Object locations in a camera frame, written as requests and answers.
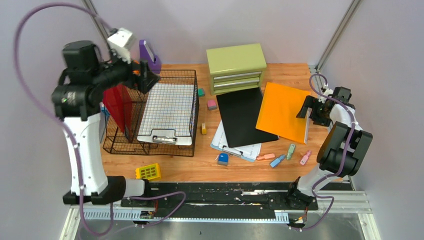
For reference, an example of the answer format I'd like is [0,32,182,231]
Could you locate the pink eraser block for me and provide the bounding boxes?
[207,99,218,111]

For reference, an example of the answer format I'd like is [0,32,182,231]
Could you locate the yellow grid box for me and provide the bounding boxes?
[135,163,162,181]

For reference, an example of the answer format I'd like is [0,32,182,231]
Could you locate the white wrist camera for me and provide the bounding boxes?
[318,88,334,104]
[107,27,136,64]

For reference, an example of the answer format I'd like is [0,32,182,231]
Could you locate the orange folder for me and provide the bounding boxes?
[255,82,311,145]

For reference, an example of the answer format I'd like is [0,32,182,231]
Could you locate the green highlighter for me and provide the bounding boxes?
[286,143,296,160]

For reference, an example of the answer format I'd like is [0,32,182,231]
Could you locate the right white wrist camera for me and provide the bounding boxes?
[318,88,334,104]

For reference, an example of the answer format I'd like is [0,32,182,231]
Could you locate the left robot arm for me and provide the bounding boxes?
[51,40,160,207]

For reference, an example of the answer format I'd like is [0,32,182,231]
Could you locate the orange highlighter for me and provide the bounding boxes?
[256,153,276,161]

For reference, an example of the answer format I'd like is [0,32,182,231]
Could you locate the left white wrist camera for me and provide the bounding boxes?
[107,27,136,64]

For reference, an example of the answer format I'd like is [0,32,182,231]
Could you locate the white grid clipboard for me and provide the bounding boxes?
[137,83,195,146]

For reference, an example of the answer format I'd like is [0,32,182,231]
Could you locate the blue stamp block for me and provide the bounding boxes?
[217,153,229,166]

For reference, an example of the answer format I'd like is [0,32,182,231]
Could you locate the green drawer cabinet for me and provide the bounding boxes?
[206,43,267,95]

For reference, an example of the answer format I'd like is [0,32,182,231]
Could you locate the yellow eraser block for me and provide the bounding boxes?
[201,123,207,135]

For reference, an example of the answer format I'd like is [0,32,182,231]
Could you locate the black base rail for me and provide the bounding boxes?
[120,181,354,221]

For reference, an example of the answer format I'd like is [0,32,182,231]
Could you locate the blue clipboard with papers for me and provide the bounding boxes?
[210,121,262,163]

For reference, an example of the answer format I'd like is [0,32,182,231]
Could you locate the black wire basket organizer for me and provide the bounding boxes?
[103,69,199,157]

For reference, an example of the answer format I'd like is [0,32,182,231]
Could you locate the green eraser block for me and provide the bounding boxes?
[197,88,206,97]

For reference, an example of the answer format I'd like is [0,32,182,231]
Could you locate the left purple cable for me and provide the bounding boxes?
[13,2,187,238]

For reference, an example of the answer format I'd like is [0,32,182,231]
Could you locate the black folder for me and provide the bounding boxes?
[216,87,279,148]

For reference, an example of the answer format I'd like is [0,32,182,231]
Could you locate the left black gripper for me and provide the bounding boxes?
[91,46,162,94]

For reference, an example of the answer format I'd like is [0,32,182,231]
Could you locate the red folder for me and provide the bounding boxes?
[102,84,133,140]

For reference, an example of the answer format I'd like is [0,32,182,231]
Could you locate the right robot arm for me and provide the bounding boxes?
[284,87,373,209]

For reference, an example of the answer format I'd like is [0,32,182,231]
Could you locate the blue highlighter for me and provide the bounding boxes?
[270,154,286,168]

